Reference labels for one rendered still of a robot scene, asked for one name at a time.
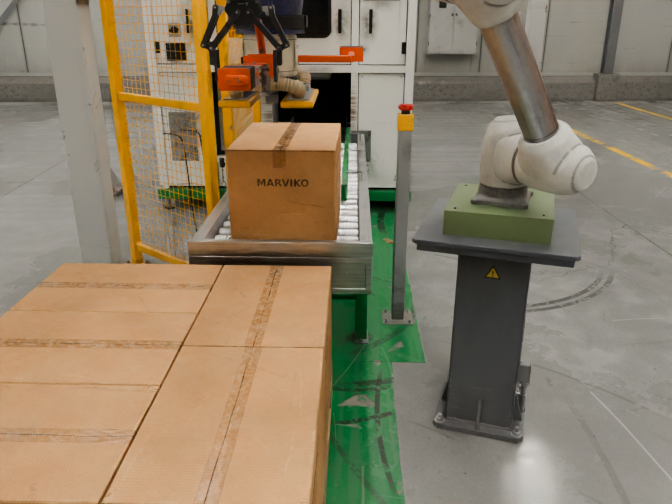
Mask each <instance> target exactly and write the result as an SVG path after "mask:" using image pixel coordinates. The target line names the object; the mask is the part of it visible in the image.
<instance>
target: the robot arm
mask: <svg viewBox="0 0 672 504"><path fill-rule="evenodd" d="M437 1H441V2H445V3H450V4H456V6H457V7H458V8H459V9H460V10H461V11H462V12H463V13H464V14H465V16H466V17H467V18H468V19H469V20H470V22H471V23H472V24H473V25H474V26H476V27H478V28H480V31H481V33H482V36H483V38H484V41H485V43H486V46H487V48H488V51H489V53H490V56H491V58H492V60H493V63H494V65H495V68H496V70H497V73H498V75H499V78H500V80H501V83H502V85H503V88H504V90H505V93H506V95H507V98H508V100H509V103H510V105H511V107H512V110H513V112H514V115H504V116H498V117H496V118H495V119H494V120H493V121H492V122H491V123H490V124H489V126H488V128H487V130H486V132H485V135H484V138H483V143H482V149H481V158H480V184H479V187H478V192H477V193H476V195H475V196H474V197H473V198H471V204H474V205H490V206H500V207H510V208H517V209H524V210H525V209H528V208H529V204H528V202H529V199H530V197H531V196H533V191H532V190H528V187H531V188H533V189H536V190H539V191H542V192H546V193H550V194H555V195H572V194H577V193H579V192H580V191H583V190H585V189H587V188H588V187H589V186H590V185H591V184H592V183H593V181H594V180H595V177H596V175H597V170H598V167H597V160H596V158H595V156H594V154H593V153H592V151H591V150H590V149H589V148H588V147H587V146H585V145H583V143H582V142H581V141H580V139H579V138H578V137H577V136H576V135H575V133H574V132H573V131H572V129H571V128H570V126H569V125H568V124H567V123H565V122H563V121H561V120H557V118H556V115H555V112H554V110H553V107H552V104H551V101H550V98H549V96H548V93H547V90H546V87H545V84H544V82H543V79H542V76H541V73H540V70H539V68H538V65H537V62H536V59H535V56H534V54H533V51H532V48H531V45H530V42H529V40H528V37H527V34H526V31H525V28H524V26H523V23H522V20H521V17H520V14H519V12H518V9H519V6H520V1H521V0H437ZM224 11H225V12H226V14H227V15H228V17H229V19H228V20H227V22H226V23H225V25H224V26H223V28H222V29H221V30H220V32H219V33H218V35H217V36H216V37H215V39H214V40H213V41H212V43H211V44H209V41H210V39H211V36H212V34H213V31H214V29H215V26H216V24H217V21H218V19H219V15H222V13H223V12H224ZM263 11H264V12H265V13H266V15H268V16H269V17H270V19H271V21H272V23H273V25H274V27H275V29H276V31H277V33H278V35H279V37H280V39H281V41H282V43H283V44H281V45H280V43H279V42H278V41H277V40H276V39H275V37H274V36H273V35H272V34H271V33H270V31H269V30H268V29H267V28H266V27H265V25H264V24H263V23H262V21H261V20H260V19H259V17H260V15H261V14H262V12H263ZM234 24H235V25H237V26H243V25H246V26H252V25H254V24H255V25H256V26H257V27H258V28H259V29H260V31H261V32H262V33H263V34H264V35H265V37H266V38H267V39H268V40H269V41H270V43H271V44H272V45H273V46H274V47H275V49H276V50H273V70H274V82H278V66H281V65H282V63H283V61H282V51H283V50H284V49H286V48H288V47H290V43H289V41H288V39H287V37H286V35H285V33H284V31H283V29H282V27H281V25H280V23H279V21H278V19H277V17H276V14H275V7H274V5H269V6H261V3H260V0H226V5H225V6H219V5H213V6H212V16H211V19H210V21H209V24H208V26H207V29H206V31H205V34H204V36H203V39H202V41H201V44H200V46H201V47H202V48H205V49H207V50H208V51H209V58H210V65H214V69H215V82H218V75H217V68H220V57H219V50H216V48H217V46H218V45H219V44H220V42H221V41H222V39H223V38H224V37H225V35H226V34H227V33H228V31H229V30H230V29H231V27H232V26H233V25H234Z"/></svg>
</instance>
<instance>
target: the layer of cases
mask: <svg viewBox="0 0 672 504"><path fill-rule="evenodd" d="M331 363H332V267H331V266H266V265H224V267H223V265H187V264H107V263H63V264H62V265H61V266H60V267H59V268H57V269H56V270H55V271H54V272H53V273H52V274H50V275H49V276H48V277H47V278H46V279H45V280H43V281H42V282H41V283H40V284H39V285H38V286H36V287H35V288H34V289H33V290H32V291H31V292H29V293H28V294H27V295H26V296H25V297H24V298H22V299H21V300H20V301H19V302H18V303H17V304H15V305H14V306H13V307H12V308H11V309H9V311H7V312H6V313H5V314H4V315H2V316H1V317H0V504H322V497H323V482H324V467H325V452H326V437H327V423H328V408H329V393H330V378H331Z"/></svg>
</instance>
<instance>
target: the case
mask: <svg viewBox="0 0 672 504"><path fill-rule="evenodd" d="M226 164H227V181H228V197H229V213H230V229H231V239H258V240H337V234H338V225H339V217H340V208H341V123H252V124H251V125H250V126H249V127H248V128H247V129H246V130H245V131H244V132H243V133H242V134H241V135H240V136H239V137H238V138H237V139H236V140H235V141H234V142H233V143H232V144H231V145H230V146H229V147H228V148H227V149H226Z"/></svg>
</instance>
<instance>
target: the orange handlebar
mask: <svg viewBox="0 0 672 504"><path fill-rule="evenodd" d="M298 61H299V62H355V53H354V52H353V51H350V52H349V53H348V55H298ZM264 64H265V63H257V62H252V63H243V64H241V65H262V66H263V65H264ZM224 82H225V83H226V84H228V85H246V84H248V82H249V77H248V76H246V75H226V76H225V77H224Z"/></svg>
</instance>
